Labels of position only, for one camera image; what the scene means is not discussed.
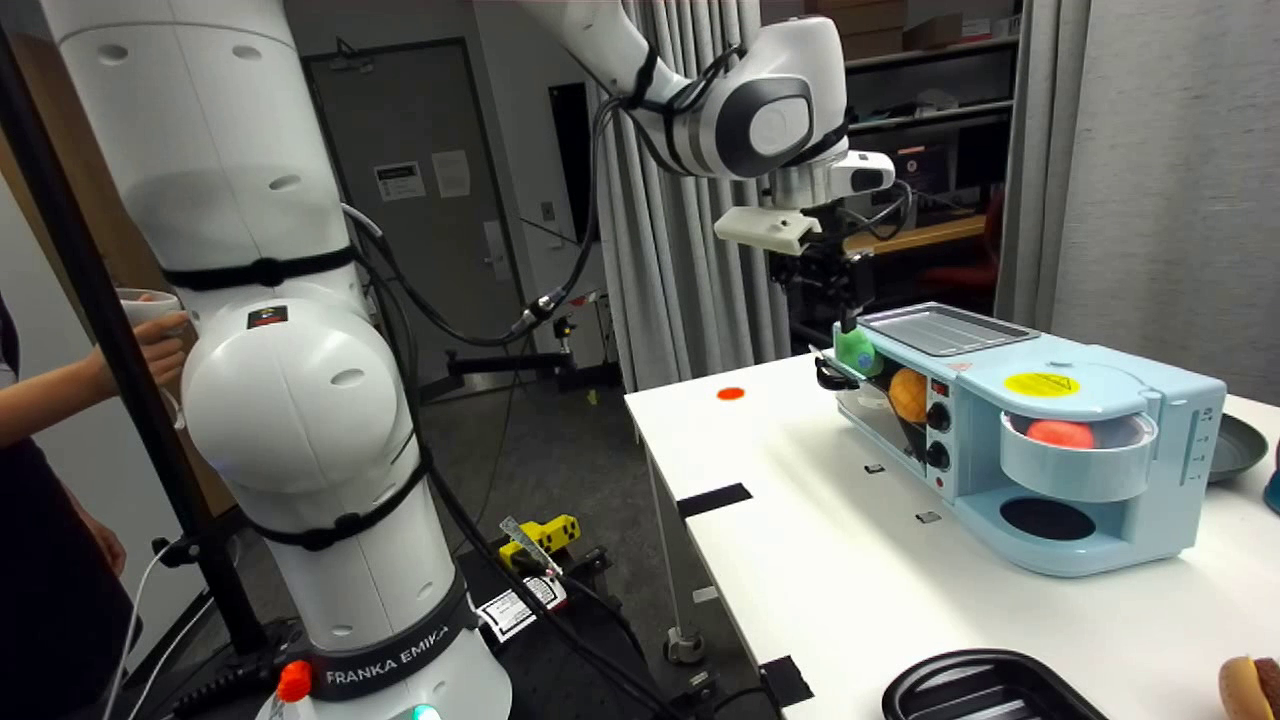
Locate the silver camera device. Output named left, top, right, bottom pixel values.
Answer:
left=512, top=298, right=614, bottom=374

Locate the narrow grey curtain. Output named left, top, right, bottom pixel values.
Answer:
left=991, top=0, right=1095, bottom=335

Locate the black stand bar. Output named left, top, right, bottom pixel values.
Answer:
left=446, top=350, right=634, bottom=394

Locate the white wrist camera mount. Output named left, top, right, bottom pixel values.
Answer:
left=713, top=204, right=823, bottom=259

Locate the red toy food piece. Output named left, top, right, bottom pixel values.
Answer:
left=1025, top=415, right=1101, bottom=453

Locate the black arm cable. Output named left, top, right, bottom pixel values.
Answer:
left=338, top=105, right=619, bottom=354

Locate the yellow clamp tool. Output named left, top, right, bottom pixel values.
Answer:
left=495, top=514, right=588, bottom=563

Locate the dark storage shelf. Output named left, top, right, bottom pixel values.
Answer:
left=766, top=0, right=1025, bottom=354

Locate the black tape strip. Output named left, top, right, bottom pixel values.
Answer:
left=673, top=482, right=758, bottom=521
left=758, top=653, right=817, bottom=713

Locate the wide grey curtain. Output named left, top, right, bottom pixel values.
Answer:
left=584, top=0, right=797, bottom=395

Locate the black shelf equipment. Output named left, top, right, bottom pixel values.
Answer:
left=875, top=134, right=1010, bottom=225

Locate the brown toy bread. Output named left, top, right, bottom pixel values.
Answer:
left=1216, top=653, right=1280, bottom=720

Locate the black tripod pole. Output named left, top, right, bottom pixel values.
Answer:
left=0, top=32, right=274, bottom=661

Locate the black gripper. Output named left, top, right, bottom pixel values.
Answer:
left=775, top=236, right=873, bottom=358

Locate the thin metal table leg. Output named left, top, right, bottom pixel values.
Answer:
left=640, top=443, right=708, bottom=674

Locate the grey door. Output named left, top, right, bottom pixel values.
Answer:
left=299, top=36, right=532, bottom=394

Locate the white cable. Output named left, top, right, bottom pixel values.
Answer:
left=99, top=533, right=219, bottom=720

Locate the green toy ball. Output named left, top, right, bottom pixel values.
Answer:
left=832, top=325, right=885, bottom=385

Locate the white paper door notice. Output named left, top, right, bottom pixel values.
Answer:
left=429, top=148, right=478, bottom=204

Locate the wooden desk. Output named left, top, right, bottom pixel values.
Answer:
left=839, top=211, right=1002, bottom=321

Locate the person dark clothed body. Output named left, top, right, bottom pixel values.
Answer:
left=0, top=298, right=141, bottom=720

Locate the black plastic tray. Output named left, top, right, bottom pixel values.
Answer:
left=875, top=644, right=1112, bottom=720

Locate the person left forearm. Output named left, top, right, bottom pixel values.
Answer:
left=0, top=339, right=148, bottom=453

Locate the grey bowl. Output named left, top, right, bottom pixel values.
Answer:
left=1203, top=413, right=1271, bottom=489

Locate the white label card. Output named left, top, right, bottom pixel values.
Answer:
left=474, top=582, right=544, bottom=644

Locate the person right hand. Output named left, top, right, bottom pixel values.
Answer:
left=78, top=514, right=132, bottom=582

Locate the cardboard box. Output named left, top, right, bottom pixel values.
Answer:
left=802, top=0, right=913, bottom=63

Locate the clear toy oven door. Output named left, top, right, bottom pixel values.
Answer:
left=811, top=339, right=941, bottom=472

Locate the person left hand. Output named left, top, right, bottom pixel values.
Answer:
left=129, top=311, right=204, bottom=409

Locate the brown wooden panel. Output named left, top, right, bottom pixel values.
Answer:
left=0, top=32, right=240, bottom=524

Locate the light blue toy oven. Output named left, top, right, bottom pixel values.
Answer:
left=811, top=300, right=1231, bottom=583

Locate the orange toy ball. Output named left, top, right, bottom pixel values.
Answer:
left=885, top=368, right=934, bottom=430

